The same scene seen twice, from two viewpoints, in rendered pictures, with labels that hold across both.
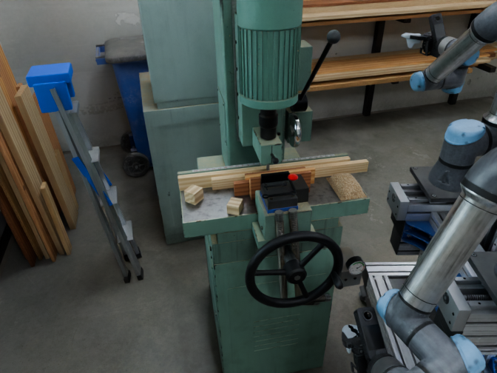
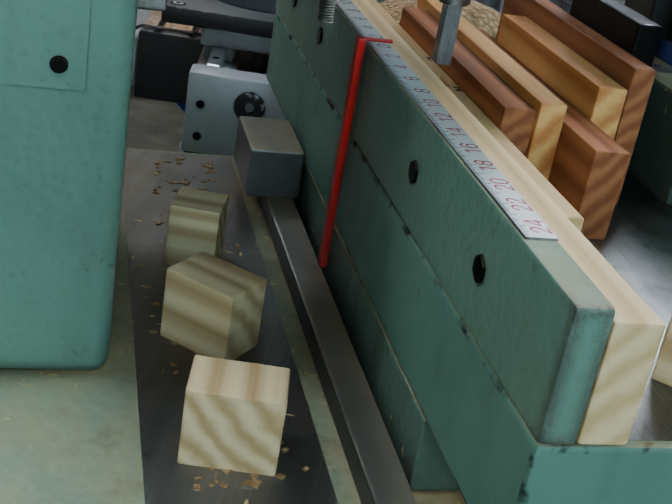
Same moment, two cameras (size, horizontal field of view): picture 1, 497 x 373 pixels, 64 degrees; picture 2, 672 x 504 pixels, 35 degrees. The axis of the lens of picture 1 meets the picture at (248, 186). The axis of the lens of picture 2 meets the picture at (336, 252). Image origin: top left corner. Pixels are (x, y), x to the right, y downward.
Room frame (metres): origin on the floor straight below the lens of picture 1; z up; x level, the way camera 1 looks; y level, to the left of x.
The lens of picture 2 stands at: (1.25, 0.54, 1.11)
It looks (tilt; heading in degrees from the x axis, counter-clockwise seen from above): 25 degrees down; 264
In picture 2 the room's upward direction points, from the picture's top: 10 degrees clockwise
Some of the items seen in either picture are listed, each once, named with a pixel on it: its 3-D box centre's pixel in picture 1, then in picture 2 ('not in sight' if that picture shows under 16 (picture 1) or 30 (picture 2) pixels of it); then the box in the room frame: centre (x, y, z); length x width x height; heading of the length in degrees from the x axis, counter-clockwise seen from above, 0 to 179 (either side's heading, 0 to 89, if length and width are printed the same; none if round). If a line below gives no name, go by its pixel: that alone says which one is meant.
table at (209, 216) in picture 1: (275, 207); (575, 201); (1.04, -0.09, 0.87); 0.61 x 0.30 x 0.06; 100
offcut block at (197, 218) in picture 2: not in sight; (196, 229); (1.28, -0.07, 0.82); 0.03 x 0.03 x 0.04; 84
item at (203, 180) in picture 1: (266, 172); (400, 100); (1.17, -0.06, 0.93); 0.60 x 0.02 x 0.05; 100
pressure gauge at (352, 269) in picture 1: (354, 266); not in sight; (0.99, -0.36, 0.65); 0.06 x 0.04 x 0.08; 100
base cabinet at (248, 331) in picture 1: (259, 270); not in sight; (1.26, -0.04, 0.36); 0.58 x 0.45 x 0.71; 10
